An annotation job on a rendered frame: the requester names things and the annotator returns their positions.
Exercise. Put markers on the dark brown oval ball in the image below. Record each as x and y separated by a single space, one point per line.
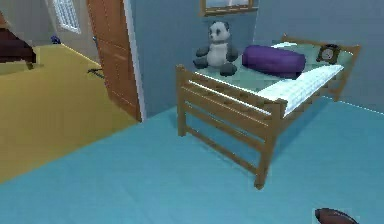
333 216

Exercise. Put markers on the dark brown furniture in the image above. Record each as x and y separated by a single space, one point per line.
13 46

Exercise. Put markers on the brown wooden room door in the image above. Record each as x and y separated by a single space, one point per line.
115 56

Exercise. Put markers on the small blue object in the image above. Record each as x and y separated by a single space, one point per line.
55 40

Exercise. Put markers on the wooden bed with green sheet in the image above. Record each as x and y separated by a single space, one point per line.
233 100

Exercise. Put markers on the brown alarm clock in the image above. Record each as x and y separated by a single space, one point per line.
328 54

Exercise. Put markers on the black and white panda toy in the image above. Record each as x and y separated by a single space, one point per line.
218 50

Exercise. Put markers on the purple bolster pillow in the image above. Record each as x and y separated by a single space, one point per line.
273 60

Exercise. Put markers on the white lattice window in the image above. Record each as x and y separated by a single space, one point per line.
66 15

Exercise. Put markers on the wooden framed window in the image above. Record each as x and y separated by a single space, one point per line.
228 6

